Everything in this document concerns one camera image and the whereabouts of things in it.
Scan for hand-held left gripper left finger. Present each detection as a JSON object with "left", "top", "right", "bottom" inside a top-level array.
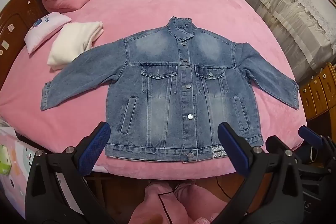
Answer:
[{"left": 25, "top": 121, "right": 117, "bottom": 224}]

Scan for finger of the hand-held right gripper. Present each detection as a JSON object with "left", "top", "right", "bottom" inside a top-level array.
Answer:
[
  {"left": 299, "top": 125, "right": 328, "bottom": 146},
  {"left": 265, "top": 135, "right": 302, "bottom": 155}
]

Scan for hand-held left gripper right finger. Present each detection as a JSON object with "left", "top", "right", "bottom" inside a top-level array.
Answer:
[{"left": 210, "top": 122, "right": 311, "bottom": 224}]

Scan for blue denim jacket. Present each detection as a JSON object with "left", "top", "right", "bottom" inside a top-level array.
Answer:
[{"left": 40, "top": 16, "right": 300, "bottom": 163}]

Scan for wooden cabinet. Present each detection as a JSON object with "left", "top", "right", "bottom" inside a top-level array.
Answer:
[{"left": 299, "top": 63, "right": 336, "bottom": 121}]

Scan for person's right leg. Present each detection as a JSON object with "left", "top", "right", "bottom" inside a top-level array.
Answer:
[{"left": 175, "top": 182, "right": 223, "bottom": 224}]

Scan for pink-trousered legs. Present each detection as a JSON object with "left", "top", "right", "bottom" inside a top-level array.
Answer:
[{"left": 130, "top": 182, "right": 181, "bottom": 224}]

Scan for green tissue box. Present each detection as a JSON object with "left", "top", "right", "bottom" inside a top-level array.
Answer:
[{"left": 0, "top": 145, "right": 12, "bottom": 174}]

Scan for folded white cloth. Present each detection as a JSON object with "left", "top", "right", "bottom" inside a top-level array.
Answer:
[{"left": 47, "top": 21, "right": 104, "bottom": 70}]

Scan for lace-covered furniture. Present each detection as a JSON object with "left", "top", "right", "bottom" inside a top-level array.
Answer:
[{"left": 244, "top": 0, "right": 336, "bottom": 83}]

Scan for wooden headboard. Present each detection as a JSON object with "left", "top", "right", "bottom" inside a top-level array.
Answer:
[{"left": 0, "top": 0, "right": 46, "bottom": 88}]

